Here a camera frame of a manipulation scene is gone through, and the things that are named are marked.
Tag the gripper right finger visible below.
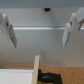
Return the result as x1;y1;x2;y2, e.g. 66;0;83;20
61;6;84;48

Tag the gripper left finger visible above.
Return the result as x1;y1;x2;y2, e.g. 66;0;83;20
0;12;19;49

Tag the white cabinet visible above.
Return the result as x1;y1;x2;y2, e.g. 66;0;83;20
0;0;84;72

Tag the white sliding door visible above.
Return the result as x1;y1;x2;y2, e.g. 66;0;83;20
0;54;41;84

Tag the black door handle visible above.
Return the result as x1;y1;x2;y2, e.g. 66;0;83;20
37;68;63;84

